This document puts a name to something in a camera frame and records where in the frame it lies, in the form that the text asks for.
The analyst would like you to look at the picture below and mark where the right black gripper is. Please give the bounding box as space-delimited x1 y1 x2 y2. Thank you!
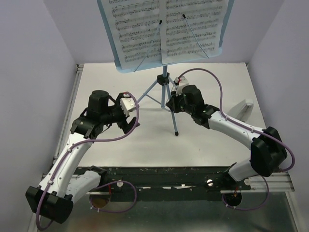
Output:
167 88 195 115

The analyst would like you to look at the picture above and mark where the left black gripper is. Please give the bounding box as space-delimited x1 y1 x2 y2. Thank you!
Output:
101 93 140 133

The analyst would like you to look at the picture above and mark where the grey metronome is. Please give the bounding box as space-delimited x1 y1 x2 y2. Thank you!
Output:
227 99 254 122

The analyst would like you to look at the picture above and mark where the sheet music page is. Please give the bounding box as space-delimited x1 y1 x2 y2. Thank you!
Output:
97 0 162 73
159 0 228 64

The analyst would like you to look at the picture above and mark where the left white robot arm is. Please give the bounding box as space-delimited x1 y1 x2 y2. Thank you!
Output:
26 90 139 231

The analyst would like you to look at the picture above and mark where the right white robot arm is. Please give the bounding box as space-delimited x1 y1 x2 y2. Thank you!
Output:
167 85 287 189

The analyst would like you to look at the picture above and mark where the light blue music stand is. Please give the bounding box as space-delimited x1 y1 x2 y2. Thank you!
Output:
96 0 236 137

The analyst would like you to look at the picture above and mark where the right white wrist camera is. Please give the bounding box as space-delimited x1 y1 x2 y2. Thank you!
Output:
174 75 189 96

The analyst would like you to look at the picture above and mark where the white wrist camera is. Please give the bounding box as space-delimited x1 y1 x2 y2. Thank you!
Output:
174 75 189 96
120 93 136 116

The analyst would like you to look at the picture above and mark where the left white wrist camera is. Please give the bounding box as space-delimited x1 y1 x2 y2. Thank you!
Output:
120 93 136 116

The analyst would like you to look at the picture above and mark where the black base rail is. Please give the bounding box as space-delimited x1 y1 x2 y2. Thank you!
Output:
92 166 251 202

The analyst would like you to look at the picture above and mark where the aluminium frame rail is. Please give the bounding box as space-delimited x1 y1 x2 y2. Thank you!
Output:
28 63 85 232

